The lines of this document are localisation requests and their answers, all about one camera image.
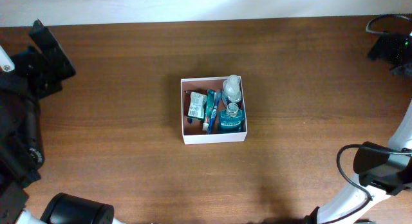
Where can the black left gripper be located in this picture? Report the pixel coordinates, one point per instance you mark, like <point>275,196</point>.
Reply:
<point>33,62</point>

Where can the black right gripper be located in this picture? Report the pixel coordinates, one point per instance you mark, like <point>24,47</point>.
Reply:
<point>386,47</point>

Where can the white green soap packet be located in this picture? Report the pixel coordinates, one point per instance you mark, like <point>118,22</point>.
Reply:
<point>197,106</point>

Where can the green toothpaste tube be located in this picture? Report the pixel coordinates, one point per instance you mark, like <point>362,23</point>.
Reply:
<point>208,109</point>

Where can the clear sanitizer bottle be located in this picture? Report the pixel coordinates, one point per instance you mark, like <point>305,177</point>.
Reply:
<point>231,90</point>

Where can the blue white toothbrush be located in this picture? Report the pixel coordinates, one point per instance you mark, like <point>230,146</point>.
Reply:
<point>214,111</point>

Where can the blue mouthwash bottle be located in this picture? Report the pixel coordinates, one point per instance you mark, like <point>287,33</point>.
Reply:
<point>231,119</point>

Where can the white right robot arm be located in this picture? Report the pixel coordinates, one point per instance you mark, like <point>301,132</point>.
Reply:
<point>380,172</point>

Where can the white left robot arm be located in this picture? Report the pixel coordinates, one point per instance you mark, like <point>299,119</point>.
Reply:
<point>22,155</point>

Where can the white pink open box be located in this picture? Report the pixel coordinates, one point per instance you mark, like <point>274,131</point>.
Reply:
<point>192,133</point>

